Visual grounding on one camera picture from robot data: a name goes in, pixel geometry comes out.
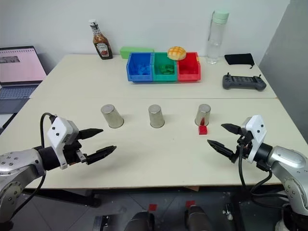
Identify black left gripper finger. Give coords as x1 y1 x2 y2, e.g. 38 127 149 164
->
77 128 104 141
84 145 117 166

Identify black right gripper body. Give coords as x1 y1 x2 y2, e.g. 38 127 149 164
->
234 129 253 162

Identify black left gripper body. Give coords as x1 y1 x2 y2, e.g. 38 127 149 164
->
63 139 87 167

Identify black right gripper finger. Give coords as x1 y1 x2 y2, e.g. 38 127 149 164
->
220 123 243 137
207 139 238 164

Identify steel cup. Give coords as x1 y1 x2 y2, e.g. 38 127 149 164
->
100 104 125 128
195 103 212 127
148 104 166 128

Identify black table leg base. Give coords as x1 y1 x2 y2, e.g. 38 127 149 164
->
23 189 102 208

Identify grey handheld controller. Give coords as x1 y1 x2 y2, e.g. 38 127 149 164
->
222 73 267 92

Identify black cloth pouch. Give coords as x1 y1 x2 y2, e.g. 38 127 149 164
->
224 53 255 69

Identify red plastic bin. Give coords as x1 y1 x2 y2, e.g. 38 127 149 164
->
177 51 202 82

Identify dark rounded robot foot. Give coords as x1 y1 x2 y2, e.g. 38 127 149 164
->
184 205 212 231
124 210 155 231

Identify blue toy bricks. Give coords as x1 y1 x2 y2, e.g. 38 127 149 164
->
135 63 150 76

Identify blue plastic bin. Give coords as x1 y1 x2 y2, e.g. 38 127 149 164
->
126 52 154 83

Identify green toy bricks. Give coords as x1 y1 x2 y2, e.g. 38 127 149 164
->
159 64 175 74

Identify green plastic bin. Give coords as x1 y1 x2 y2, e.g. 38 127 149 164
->
152 52 179 83

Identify brown sauce bottle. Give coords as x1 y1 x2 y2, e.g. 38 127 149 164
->
89 19 114 60

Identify green rectangular box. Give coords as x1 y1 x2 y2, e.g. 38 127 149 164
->
119 46 155 59

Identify clear bottle with green cap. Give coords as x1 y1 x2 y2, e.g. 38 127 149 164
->
207 10 230 65

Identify yellow melon bread bun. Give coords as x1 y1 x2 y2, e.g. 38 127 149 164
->
167 46 187 61

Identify open laptop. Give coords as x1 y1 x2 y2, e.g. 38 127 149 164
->
0 46 48 115

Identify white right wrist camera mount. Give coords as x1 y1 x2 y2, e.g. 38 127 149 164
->
241 115 267 163

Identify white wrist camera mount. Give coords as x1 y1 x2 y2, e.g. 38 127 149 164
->
241 115 267 163
47 116 79 170

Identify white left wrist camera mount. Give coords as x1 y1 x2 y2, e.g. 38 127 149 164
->
47 116 79 170

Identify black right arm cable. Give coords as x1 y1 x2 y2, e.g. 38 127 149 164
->
237 143 289 203

